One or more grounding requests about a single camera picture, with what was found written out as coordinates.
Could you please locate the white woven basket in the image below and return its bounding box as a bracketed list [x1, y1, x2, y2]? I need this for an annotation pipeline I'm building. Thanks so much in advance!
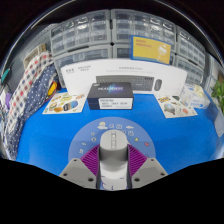
[23, 43, 47, 68]

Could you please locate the clear plastic pack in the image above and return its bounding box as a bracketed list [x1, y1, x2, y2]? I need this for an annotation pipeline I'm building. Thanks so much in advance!
[179, 83, 211, 109]

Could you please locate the teal flat object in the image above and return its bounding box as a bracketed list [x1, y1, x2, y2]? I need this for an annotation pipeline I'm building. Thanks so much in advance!
[0, 68, 11, 84]

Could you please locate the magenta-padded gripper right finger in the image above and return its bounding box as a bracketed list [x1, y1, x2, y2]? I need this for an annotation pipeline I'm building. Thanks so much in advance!
[126, 144, 169, 191]

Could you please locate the colourful sticker sheet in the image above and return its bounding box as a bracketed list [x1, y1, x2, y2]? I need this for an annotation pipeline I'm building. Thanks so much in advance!
[42, 92, 87, 115]
[154, 94, 198, 119]

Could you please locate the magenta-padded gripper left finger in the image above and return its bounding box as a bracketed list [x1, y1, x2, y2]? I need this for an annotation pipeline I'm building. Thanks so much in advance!
[59, 144, 102, 191]

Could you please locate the purple soft object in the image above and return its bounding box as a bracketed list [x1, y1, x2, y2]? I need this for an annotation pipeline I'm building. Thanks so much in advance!
[4, 93, 13, 111]

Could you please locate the green potted plant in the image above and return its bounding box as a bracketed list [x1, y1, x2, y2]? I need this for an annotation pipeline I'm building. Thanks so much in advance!
[211, 80, 224, 113]

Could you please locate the white computer mouse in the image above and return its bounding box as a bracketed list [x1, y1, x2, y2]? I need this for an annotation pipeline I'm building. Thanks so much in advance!
[99, 129, 129, 183]

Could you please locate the round blue cartoon mouse pad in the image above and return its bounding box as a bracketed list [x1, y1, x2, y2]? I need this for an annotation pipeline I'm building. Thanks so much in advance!
[68, 116, 157, 191]

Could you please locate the small black box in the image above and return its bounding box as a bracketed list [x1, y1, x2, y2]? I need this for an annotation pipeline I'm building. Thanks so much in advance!
[87, 82, 135, 111]

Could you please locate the grey wide-drawer cabinet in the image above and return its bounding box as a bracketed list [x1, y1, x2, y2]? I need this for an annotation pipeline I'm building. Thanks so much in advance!
[53, 44, 113, 88]
[174, 54, 204, 86]
[112, 43, 176, 66]

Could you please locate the grey pegboard panel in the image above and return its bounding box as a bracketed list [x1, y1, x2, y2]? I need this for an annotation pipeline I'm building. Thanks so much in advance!
[19, 23, 58, 68]

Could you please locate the red blue checkered cloth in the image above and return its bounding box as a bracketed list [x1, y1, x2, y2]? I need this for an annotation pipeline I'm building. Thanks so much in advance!
[4, 53, 54, 134]

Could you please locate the blue and yellow box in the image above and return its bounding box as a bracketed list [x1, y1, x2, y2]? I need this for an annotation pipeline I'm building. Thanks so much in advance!
[129, 34, 173, 65]

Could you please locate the long white keyboard box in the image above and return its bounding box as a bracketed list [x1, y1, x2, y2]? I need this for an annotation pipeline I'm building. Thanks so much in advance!
[60, 59, 188, 96]

